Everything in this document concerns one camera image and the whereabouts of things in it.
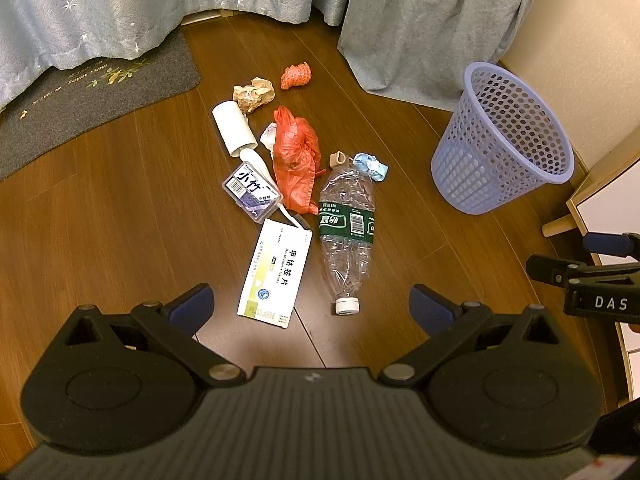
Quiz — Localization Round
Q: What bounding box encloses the wooden white cabinet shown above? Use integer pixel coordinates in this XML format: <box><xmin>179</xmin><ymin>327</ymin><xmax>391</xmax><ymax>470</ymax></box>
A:
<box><xmin>541</xmin><ymin>132</ymin><xmax>640</xmax><ymax>406</ymax></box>

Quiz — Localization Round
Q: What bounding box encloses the red plastic bag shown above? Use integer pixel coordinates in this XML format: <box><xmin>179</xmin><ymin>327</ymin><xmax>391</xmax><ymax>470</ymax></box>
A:
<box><xmin>270</xmin><ymin>105</ymin><xmax>323</xmax><ymax>215</ymax></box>

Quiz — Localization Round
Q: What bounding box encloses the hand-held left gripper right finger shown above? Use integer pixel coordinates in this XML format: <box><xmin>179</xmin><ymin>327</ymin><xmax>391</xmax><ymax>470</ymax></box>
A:
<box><xmin>377</xmin><ymin>284</ymin><xmax>563</xmax><ymax>388</ymax></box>

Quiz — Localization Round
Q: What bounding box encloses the grey door mat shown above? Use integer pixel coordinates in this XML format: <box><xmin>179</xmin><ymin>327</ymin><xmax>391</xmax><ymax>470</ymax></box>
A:
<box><xmin>0</xmin><ymin>27</ymin><xmax>202</xmax><ymax>181</ymax></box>

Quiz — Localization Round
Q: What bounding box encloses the grey-blue lace-trimmed bed skirt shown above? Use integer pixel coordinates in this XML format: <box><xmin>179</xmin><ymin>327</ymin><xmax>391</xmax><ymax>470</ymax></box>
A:
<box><xmin>337</xmin><ymin>0</ymin><xmax>541</xmax><ymax>113</ymax></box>

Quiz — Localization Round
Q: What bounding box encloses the white cardboard tube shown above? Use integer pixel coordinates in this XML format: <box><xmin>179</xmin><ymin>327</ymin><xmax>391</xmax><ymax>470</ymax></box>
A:
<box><xmin>212</xmin><ymin>101</ymin><xmax>259</xmax><ymax>157</ymax></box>

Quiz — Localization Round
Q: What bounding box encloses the blue face mask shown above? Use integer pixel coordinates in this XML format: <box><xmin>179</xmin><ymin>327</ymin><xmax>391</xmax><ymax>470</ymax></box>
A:
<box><xmin>353</xmin><ymin>152</ymin><xmax>390</xmax><ymax>182</ymax></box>

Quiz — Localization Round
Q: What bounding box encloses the brown paper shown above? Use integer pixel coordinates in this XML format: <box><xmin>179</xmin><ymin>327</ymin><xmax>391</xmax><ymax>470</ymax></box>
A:
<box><xmin>232</xmin><ymin>77</ymin><xmax>276</xmax><ymax>115</ymax></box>

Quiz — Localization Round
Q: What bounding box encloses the lavender plastic mesh basket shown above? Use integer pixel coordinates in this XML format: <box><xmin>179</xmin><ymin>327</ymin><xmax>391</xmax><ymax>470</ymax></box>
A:
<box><xmin>431</xmin><ymin>61</ymin><xmax>576</xmax><ymax>216</ymax></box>

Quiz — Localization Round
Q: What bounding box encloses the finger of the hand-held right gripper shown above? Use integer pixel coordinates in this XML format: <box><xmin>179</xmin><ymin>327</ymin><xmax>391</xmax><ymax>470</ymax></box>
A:
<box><xmin>526</xmin><ymin>254</ymin><xmax>640</xmax><ymax>288</ymax></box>
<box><xmin>582</xmin><ymin>231</ymin><xmax>640</xmax><ymax>262</ymax></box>

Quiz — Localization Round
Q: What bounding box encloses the orange foam fruit net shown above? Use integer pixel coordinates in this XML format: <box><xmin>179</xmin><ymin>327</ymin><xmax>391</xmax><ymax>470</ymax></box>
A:
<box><xmin>280</xmin><ymin>61</ymin><xmax>312</xmax><ymax>91</ymax></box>

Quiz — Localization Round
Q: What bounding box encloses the clear plastic box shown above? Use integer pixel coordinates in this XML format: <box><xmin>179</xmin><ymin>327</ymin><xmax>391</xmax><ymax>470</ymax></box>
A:
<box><xmin>221</xmin><ymin>160</ymin><xmax>285</xmax><ymax>224</ymax></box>

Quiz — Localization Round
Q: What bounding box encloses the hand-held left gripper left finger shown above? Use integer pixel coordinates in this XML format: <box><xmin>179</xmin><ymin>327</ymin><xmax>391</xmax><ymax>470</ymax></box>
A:
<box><xmin>64</xmin><ymin>282</ymin><xmax>247</xmax><ymax>388</ymax></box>

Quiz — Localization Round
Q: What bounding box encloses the white brush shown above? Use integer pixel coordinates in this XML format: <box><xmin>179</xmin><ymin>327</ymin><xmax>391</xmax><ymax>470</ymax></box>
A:
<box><xmin>238</xmin><ymin>147</ymin><xmax>307</xmax><ymax>232</ymax></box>

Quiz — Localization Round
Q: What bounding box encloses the crushed clear plastic bottle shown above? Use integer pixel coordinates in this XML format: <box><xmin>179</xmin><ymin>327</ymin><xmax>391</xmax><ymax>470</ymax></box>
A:
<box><xmin>318</xmin><ymin>160</ymin><xmax>377</xmax><ymax>316</ymax></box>

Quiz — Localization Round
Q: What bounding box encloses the white medicine box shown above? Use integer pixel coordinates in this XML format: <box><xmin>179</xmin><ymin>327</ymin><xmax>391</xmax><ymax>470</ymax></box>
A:
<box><xmin>236</xmin><ymin>218</ymin><xmax>314</xmax><ymax>331</ymax></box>

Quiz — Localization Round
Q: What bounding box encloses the light blue star curtain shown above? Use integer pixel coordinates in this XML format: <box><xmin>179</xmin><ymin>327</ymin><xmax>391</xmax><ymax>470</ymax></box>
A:
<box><xmin>0</xmin><ymin>0</ymin><xmax>358</xmax><ymax>111</ymax></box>

